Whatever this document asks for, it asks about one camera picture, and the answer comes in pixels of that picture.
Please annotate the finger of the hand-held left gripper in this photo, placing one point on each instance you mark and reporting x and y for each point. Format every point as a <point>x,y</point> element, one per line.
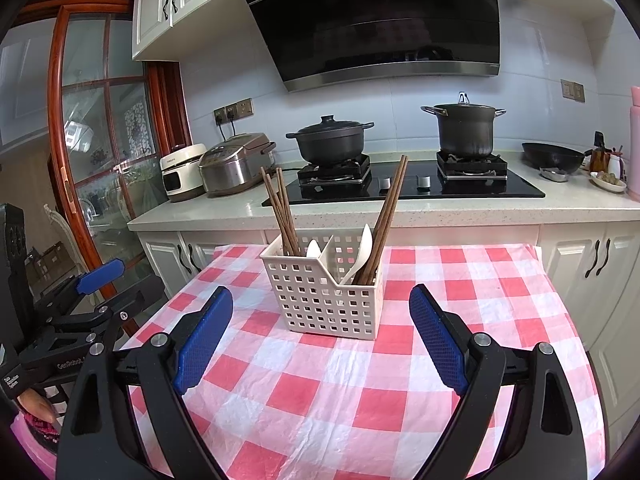
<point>100,275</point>
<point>137,295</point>

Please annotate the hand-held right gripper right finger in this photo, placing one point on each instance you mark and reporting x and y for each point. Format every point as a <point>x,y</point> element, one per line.
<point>440,345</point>

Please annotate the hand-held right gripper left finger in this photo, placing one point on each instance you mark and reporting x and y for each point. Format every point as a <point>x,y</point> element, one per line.
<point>202,345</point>

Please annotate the white perforated plastic basket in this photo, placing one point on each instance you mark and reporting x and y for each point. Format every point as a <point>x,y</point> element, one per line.
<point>325,305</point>

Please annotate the white ceramic spoon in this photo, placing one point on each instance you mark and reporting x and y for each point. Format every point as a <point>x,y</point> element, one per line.
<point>313,249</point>
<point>365,242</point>

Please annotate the person's left hand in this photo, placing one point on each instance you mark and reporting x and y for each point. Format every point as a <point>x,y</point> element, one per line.
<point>36,404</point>

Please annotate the cardboard box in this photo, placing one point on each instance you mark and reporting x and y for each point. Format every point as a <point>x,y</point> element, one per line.
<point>50,262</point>

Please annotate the person's pink quilted clothing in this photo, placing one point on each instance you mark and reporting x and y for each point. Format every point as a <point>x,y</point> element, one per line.
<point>22,452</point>

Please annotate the pink white checkered tablecloth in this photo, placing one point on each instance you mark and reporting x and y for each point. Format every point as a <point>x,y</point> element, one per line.
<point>350,400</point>

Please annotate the white small countertop appliance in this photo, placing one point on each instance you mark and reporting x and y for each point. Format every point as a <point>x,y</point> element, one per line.
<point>182,175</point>

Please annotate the wooden framed glass door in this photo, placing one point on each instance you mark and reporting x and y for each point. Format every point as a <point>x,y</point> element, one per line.
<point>100,135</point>

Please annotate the white base cabinets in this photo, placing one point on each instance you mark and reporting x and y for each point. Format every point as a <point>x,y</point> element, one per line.
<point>565,260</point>

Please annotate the silver rice cooker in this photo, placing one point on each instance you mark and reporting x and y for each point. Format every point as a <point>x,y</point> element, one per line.
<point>230,167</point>

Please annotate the black glass gas cooktop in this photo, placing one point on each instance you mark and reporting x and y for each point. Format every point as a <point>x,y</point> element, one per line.
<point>400,187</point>

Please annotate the small steel dish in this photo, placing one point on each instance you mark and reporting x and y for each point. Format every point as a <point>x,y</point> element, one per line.
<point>554,174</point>

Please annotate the dark tall stock pot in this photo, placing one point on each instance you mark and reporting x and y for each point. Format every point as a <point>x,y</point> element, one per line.
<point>465,130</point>

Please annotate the black wok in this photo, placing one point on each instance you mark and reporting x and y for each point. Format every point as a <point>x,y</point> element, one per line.
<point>552,155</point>

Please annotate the black lidded casserole pot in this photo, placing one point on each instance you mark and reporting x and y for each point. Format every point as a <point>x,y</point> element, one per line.
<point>330,142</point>

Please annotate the white plate with food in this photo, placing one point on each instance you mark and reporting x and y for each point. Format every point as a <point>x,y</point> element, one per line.
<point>607,183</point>

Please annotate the brown bottle with black cap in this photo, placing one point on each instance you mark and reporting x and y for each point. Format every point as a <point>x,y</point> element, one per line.
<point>598,157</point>

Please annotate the small white jar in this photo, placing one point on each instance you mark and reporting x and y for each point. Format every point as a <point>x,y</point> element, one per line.
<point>615,167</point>

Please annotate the pink thermos bottle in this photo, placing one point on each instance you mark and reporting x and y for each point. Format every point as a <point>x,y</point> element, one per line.
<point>635,135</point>

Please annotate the black range hood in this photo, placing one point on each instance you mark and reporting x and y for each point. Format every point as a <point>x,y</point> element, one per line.
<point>380,25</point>

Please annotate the wall socket panel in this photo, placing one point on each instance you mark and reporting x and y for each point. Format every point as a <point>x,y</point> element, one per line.
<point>234,111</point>

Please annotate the wall switch panel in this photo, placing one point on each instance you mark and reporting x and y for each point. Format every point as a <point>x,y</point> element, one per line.
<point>572,91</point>

